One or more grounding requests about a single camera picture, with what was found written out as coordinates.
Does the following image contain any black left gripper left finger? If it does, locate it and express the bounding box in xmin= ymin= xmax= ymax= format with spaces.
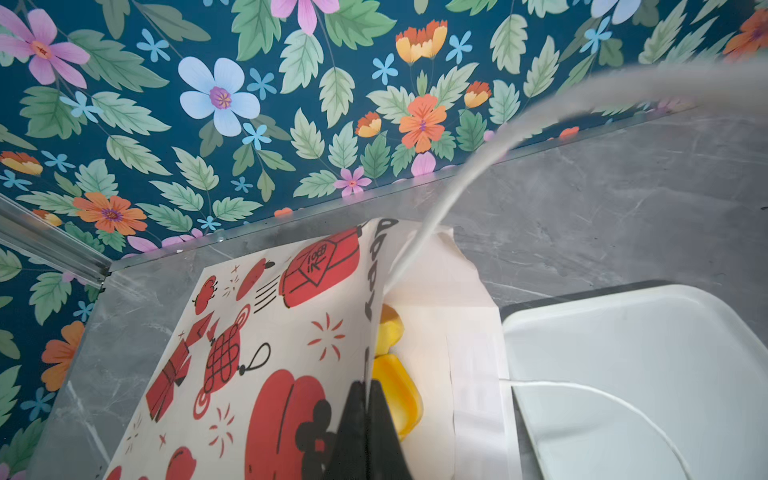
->
xmin=323 ymin=381 xmax=368 ymax=479

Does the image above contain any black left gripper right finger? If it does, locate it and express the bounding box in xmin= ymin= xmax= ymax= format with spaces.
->
xmin=367 ymin=380 xmax=412 ymax=480

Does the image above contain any round yellow striped fake bun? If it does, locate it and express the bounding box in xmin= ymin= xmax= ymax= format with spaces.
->
xmin=373 ymin=304 xmax=423 ymax=441

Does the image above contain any red printed white paper bag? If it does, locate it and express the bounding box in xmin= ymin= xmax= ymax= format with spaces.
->
xmin=105 ymin=218 xmax=522 ymax=479

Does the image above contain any white plastic tray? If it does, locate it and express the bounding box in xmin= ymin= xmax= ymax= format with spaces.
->
xmin=503 ymin=285 xmax=767 ymax=479

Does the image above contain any aluminium frame post left rear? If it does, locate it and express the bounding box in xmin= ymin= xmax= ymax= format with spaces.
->
xmin=1 ymin=195 xmax=112 ymax=291

